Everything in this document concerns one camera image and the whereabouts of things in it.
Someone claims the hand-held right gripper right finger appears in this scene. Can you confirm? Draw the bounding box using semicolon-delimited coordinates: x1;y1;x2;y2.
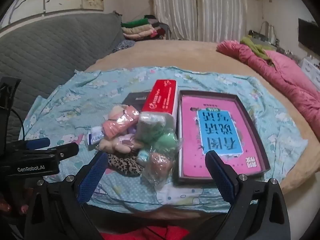
205;150;292;240

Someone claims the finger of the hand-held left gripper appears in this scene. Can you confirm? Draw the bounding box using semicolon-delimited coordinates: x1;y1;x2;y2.
7;137;50;152
50;143;79;161

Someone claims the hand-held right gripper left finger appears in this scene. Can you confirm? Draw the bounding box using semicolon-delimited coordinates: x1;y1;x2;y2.
24;152;109;240

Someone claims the dark brown box tray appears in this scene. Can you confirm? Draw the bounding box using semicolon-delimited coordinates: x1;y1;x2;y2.
177;89;271;184

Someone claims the small white green tissue pack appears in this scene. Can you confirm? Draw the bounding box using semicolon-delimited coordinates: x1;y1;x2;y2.
138;112;167;140
137;149;152;163

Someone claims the pink item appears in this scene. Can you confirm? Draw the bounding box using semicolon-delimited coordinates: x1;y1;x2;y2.
103;106;140;139

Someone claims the pink sponge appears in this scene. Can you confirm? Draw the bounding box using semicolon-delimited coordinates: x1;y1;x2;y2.
141;151;175;188

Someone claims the green makeup sponge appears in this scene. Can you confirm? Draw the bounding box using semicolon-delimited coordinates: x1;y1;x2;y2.
154;132;178;153

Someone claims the person's left hand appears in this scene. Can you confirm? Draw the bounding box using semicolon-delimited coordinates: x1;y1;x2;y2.
0;189;29;214

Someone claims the leopard print cloth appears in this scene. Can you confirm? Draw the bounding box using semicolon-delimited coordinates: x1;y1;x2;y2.
107;154;143;177

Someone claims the tan plush toy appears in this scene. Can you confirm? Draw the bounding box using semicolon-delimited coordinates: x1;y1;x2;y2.
96;134;140;155

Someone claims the pink book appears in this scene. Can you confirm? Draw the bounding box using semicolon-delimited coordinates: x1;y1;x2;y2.
180;95;263;178

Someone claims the light blue cat-print blanket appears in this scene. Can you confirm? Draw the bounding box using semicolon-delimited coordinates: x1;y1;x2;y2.
19;66;309;214

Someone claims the red clothing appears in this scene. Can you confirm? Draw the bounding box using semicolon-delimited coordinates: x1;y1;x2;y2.
100;225;190;240

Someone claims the black box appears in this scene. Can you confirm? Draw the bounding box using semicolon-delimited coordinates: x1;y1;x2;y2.
122;92;150;105

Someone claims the grey quilted headboard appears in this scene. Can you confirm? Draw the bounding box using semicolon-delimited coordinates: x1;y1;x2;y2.
0;12;125;145

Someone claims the red tissue pack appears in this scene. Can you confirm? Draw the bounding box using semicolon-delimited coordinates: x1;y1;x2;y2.
140;79;179;143

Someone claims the pink quilt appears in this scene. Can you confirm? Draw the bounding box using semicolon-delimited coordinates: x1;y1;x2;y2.
216;40;320;140

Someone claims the dark floral cloth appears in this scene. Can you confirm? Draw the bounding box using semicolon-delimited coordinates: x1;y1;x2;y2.
112;39;137;53

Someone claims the beige bed sheet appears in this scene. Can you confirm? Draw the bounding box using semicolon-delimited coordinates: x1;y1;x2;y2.
75;39;318;227

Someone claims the green garment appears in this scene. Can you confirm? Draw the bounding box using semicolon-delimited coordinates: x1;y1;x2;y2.
240;36;273;64

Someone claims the white drawer cabinet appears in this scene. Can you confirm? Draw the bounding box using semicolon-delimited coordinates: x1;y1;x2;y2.
300;55;320;90

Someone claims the stack of folded clothes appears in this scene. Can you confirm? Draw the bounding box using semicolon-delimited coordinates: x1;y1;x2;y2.
121;15;165;40

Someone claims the cluttered dresser top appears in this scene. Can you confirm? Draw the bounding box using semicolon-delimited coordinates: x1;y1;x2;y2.
249;21;280;48

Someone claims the black television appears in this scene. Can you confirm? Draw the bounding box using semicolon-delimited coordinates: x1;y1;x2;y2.
298;18;320;55

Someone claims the white curtain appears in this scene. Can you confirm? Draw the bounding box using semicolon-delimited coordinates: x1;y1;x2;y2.
152;0;248;42

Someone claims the black cable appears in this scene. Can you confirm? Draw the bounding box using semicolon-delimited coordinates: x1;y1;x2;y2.
6;109;26;142

